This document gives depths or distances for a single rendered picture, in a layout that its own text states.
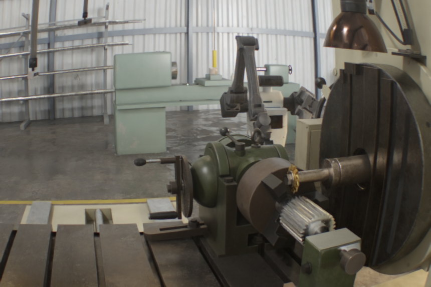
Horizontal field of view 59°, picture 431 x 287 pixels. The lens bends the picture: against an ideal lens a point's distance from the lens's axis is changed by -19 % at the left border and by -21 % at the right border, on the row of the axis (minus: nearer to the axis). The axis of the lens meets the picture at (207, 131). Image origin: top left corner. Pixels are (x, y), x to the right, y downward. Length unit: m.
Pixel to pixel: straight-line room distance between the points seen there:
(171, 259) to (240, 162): 0.35
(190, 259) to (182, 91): 5.64
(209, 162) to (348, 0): 0.69
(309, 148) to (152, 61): 5.24
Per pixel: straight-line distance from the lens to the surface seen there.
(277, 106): 2.83
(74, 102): 10.49
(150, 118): 6.67
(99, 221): 2.36
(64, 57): 10.44
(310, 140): 1.52
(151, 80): 6.64
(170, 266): 1.25
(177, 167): 1.33
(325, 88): 1.50
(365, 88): 1.14
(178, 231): 1.41
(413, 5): 1.14
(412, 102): 1.01
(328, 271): 0.89
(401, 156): 1.04
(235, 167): 1.31
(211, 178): 1.30
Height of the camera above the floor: 1.60
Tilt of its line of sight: 11 degrees down
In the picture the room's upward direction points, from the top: straight up
